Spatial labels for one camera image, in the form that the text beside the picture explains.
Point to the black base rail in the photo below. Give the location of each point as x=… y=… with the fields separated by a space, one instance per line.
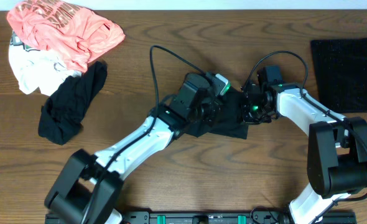
x=259 y=216

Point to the white printed shirt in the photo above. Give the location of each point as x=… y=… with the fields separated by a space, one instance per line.
x=34 y=69

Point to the black fabric storage container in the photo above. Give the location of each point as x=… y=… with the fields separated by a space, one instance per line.
x=341 y=73

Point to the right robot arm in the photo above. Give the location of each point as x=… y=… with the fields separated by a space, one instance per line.
x=337 y=148

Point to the coral pink printed shirt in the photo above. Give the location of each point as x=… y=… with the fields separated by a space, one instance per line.
x=76 y=33

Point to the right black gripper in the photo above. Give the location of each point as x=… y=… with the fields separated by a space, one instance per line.
x=247 y=118

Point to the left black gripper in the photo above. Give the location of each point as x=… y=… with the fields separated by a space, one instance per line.
x=216 y=109

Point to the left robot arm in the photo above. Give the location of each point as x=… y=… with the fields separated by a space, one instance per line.
x=88 y=186

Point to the black t-shirt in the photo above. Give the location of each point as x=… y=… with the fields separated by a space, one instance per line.
x=230 y=122

